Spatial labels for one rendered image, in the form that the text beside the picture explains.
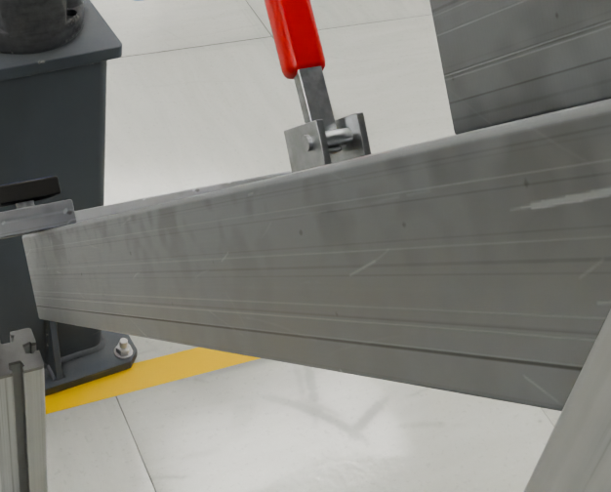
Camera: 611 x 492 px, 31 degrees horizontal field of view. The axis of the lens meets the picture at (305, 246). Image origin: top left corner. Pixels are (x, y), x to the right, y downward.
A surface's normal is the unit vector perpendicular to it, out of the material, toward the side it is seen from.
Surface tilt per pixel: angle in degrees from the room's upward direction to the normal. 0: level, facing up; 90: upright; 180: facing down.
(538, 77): 90
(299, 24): 39
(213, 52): 0
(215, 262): 90
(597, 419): 90
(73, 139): 90
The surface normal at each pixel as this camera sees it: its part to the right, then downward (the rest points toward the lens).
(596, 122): -0.90, 0.20
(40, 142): 0.50, 0.65
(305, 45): 0.36, -0.14
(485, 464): 0.14, -0.72
